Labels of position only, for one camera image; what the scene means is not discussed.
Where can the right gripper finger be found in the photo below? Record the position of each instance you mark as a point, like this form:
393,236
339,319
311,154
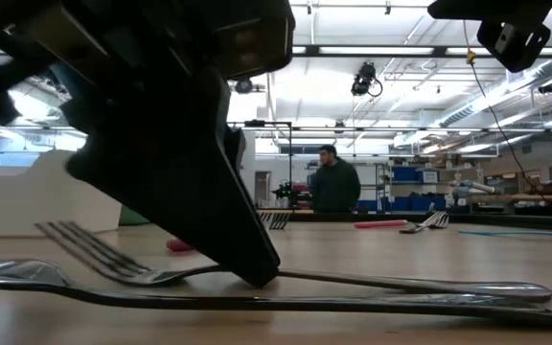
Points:
453,9

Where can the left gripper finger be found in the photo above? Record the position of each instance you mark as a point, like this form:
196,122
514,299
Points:
235,146
175,191

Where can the iridescent rainbow fork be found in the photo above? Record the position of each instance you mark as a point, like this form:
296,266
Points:
276,220

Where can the black background robot arm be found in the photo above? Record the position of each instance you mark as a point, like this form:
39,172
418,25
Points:
290,192

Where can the teal plastic bin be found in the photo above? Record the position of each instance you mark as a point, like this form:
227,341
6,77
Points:
130,218

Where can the person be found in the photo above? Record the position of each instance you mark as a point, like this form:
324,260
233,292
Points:
336,187

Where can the blue storage bin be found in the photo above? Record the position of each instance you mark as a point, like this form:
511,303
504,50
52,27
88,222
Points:
369,205
415,203
403,174

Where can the white plastic bin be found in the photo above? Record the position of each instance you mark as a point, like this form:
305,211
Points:
17,201

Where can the white pipe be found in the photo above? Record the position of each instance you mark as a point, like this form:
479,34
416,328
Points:
472,185

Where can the wooden workbench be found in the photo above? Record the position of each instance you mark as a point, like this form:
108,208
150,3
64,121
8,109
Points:
535,197

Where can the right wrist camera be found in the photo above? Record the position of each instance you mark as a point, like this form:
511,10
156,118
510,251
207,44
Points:
515,48

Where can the black round ceiling camera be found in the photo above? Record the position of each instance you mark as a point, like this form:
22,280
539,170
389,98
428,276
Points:
245,87

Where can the black ceiling-mounted camera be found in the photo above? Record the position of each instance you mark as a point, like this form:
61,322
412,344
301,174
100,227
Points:
549,87

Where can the black frame bar with lights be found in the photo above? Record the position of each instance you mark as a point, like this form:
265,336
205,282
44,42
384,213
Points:
376,50

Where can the black table frame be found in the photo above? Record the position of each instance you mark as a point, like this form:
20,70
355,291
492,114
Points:
496,220

